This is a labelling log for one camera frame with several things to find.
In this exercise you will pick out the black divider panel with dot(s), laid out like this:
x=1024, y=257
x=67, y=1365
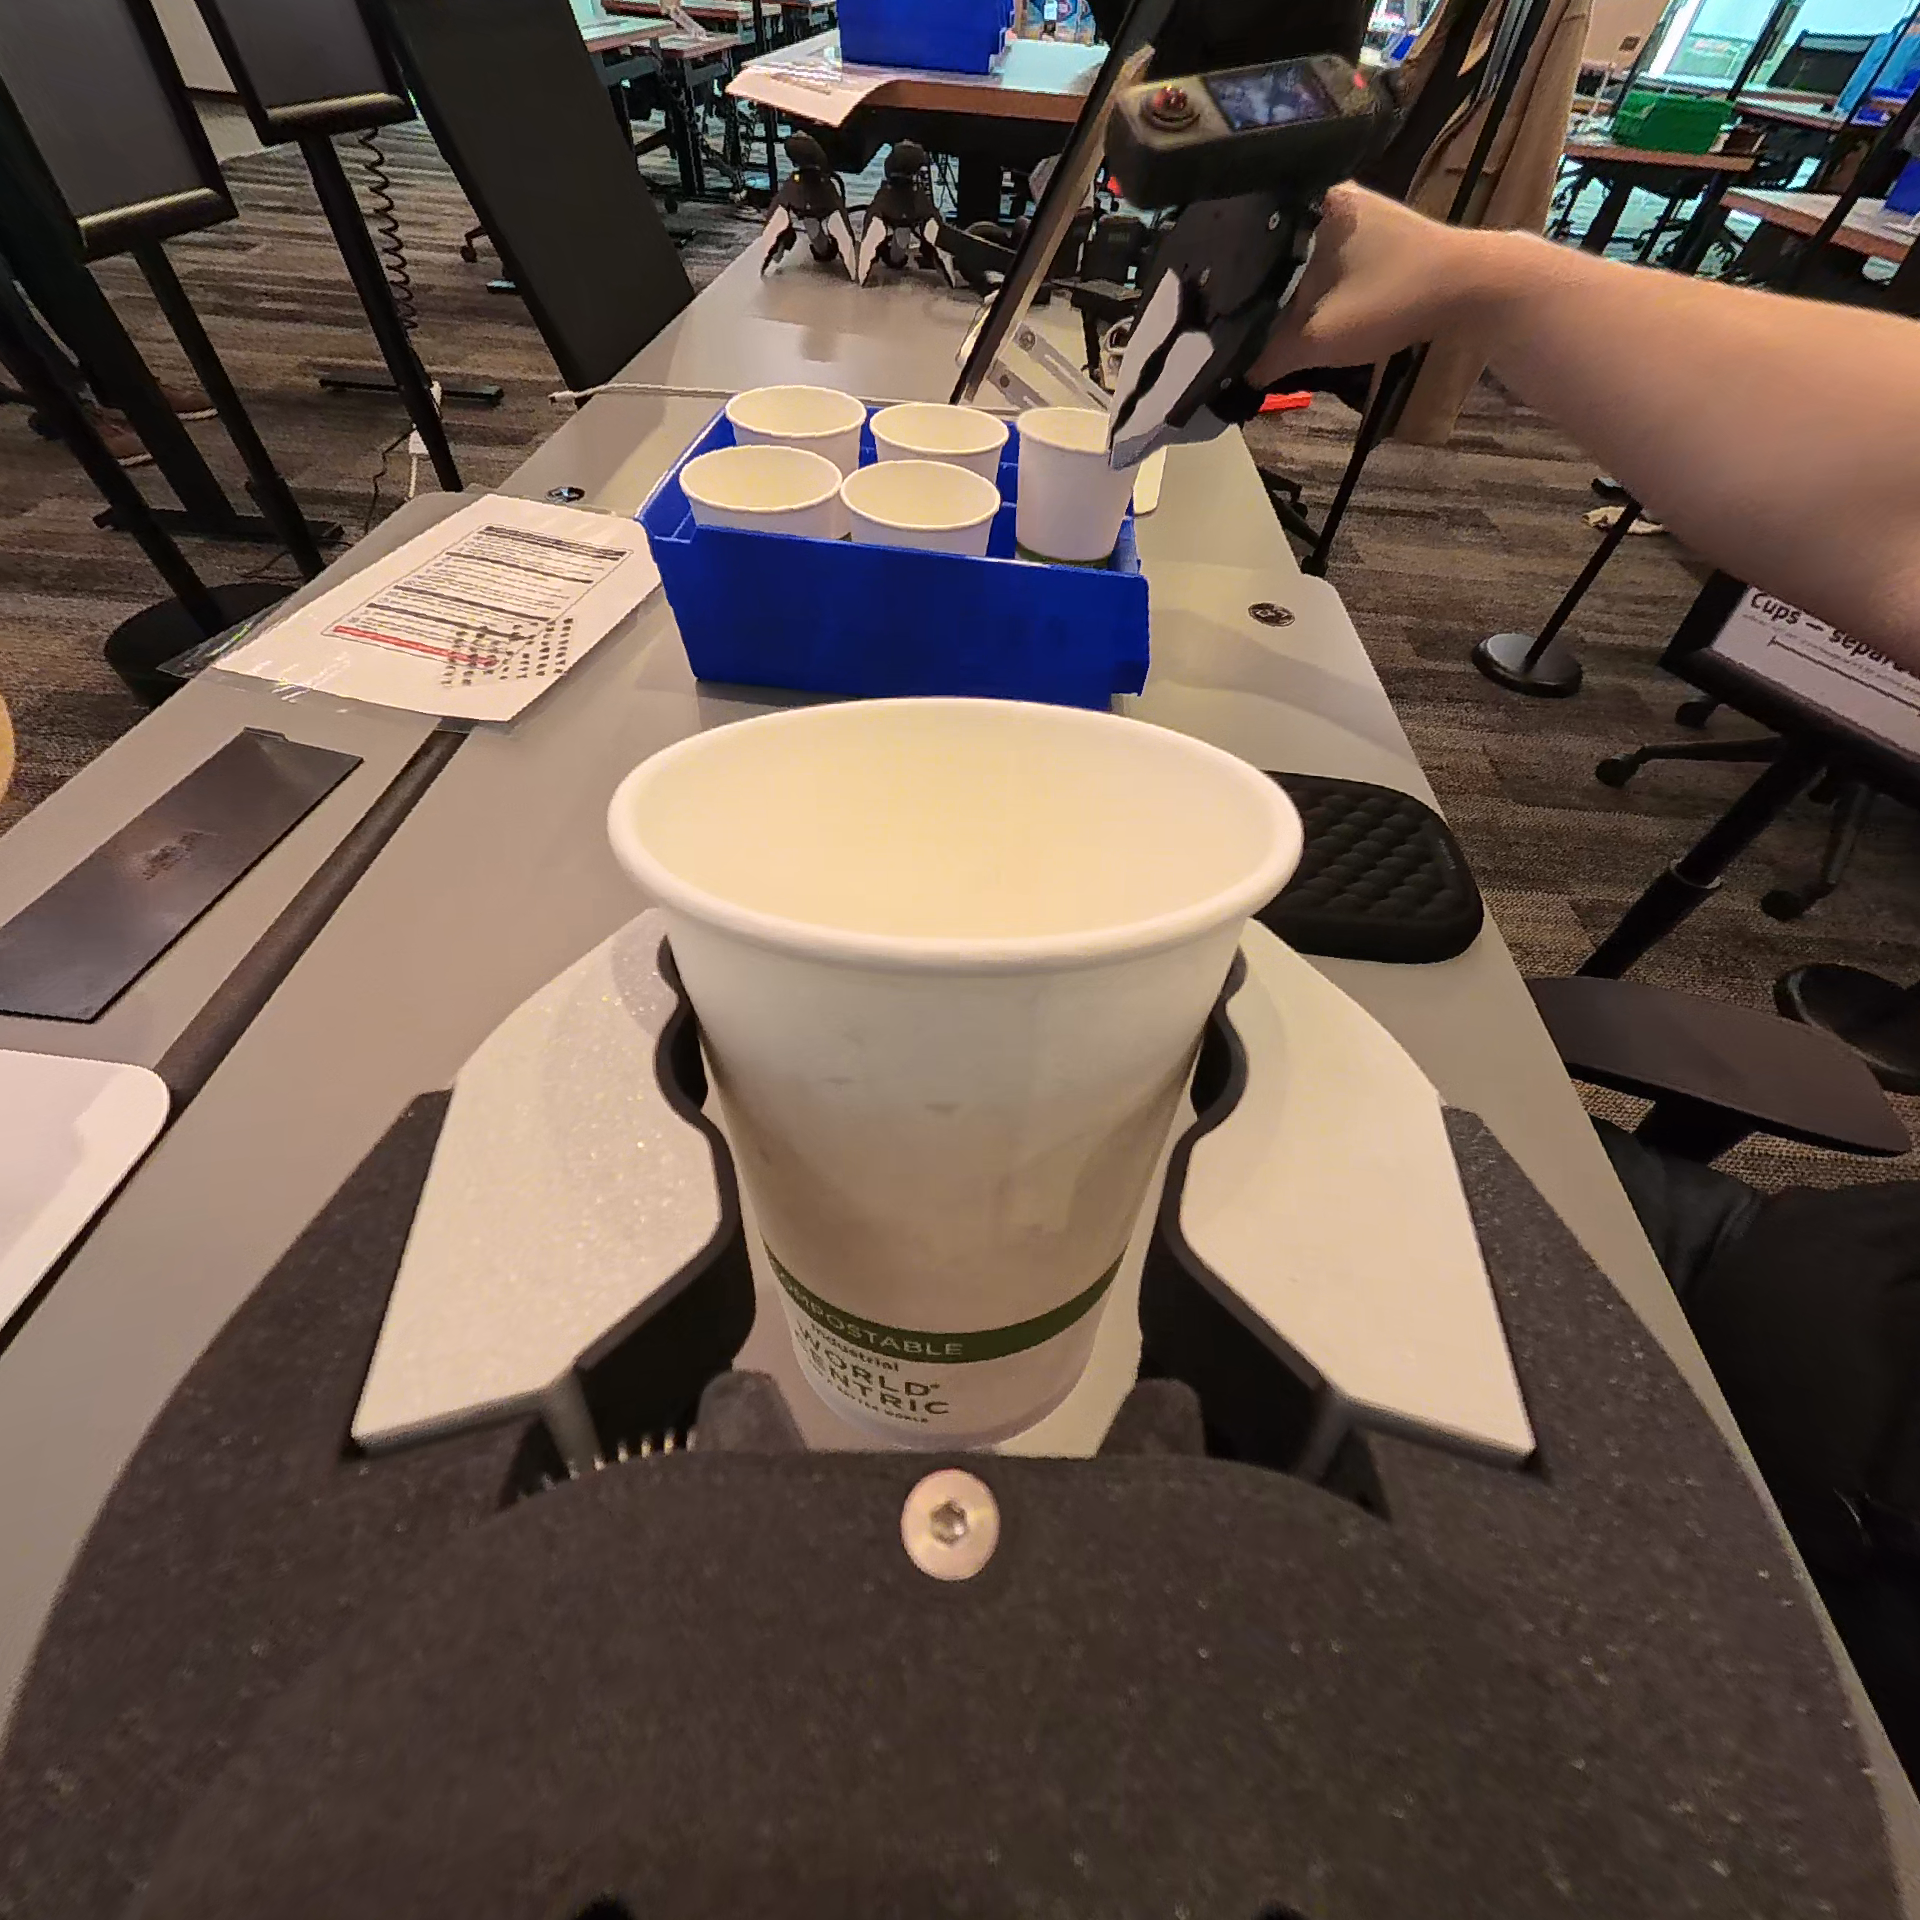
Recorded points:
x=539, y=181

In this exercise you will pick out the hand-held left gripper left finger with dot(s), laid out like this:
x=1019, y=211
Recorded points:
x=557, y=1201

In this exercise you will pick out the black chair armrest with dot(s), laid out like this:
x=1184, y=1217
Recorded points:
x=1710, y=1059

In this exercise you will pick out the blue plastic bin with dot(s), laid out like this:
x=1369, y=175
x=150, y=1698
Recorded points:
x=902, y=615

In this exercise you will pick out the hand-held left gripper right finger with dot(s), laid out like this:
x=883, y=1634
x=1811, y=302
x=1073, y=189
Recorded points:
x=1350, y=1215

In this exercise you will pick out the black white hand tool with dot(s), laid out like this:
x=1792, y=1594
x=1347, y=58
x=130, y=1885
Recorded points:
x=906, y=211
x=810, y=202

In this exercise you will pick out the wooden work table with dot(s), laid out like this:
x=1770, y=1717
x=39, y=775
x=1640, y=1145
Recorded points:
x=1650, y=159

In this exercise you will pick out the black easel signboard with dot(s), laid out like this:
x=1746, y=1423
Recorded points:
x=106, y=106

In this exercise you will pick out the green box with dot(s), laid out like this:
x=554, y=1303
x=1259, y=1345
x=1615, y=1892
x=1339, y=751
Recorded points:
x=1674, y=119

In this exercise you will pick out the person's right hand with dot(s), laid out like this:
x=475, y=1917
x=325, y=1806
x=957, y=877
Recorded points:
x=1382, y=277

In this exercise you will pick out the flat cardboard box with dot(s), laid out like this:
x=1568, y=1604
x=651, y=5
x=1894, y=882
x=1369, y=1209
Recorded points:
x=930, y=84

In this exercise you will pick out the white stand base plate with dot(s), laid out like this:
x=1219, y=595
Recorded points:
x=61, y=1172

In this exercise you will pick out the stack of white paper cups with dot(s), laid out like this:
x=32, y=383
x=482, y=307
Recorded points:
x=960, y=1050

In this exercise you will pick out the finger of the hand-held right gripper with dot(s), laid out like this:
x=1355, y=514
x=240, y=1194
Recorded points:
x=1143, y=375
x=1197, y=375

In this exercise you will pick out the black stanchion post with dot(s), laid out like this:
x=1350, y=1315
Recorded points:
x=1527, y=668
x=1853, y=1020

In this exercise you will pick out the black framed white sign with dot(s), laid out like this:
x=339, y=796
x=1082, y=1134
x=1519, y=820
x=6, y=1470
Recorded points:
x=1816, y=661

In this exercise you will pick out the laminated printed paper sheet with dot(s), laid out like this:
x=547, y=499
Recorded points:
x=435, y=599

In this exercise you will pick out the blue storage box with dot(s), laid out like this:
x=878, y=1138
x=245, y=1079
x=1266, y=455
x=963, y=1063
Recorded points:
x=922, y=30

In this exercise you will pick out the beige hanging coat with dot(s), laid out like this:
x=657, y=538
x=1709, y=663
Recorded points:
x=1501, y=211

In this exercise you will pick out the white bag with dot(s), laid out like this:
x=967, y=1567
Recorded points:
x=1629, y=516

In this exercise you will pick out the black tilted sign board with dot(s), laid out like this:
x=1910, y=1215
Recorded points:
x=1059, y=196

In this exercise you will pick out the person's dark clothing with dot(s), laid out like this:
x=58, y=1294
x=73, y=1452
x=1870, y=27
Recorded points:
x=1785, y=1425

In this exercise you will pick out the black office chair base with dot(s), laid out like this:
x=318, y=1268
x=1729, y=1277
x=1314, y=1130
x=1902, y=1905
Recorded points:
x=1725, y=757

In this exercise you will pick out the black monitor floor stand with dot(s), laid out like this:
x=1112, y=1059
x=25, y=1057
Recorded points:
x=194, y=645

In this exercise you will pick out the black rounded mesh object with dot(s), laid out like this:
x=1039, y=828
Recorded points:
x=1382, y=870

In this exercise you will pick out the person's right forearm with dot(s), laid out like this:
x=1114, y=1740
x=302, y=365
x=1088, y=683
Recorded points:
x=1725, y=406

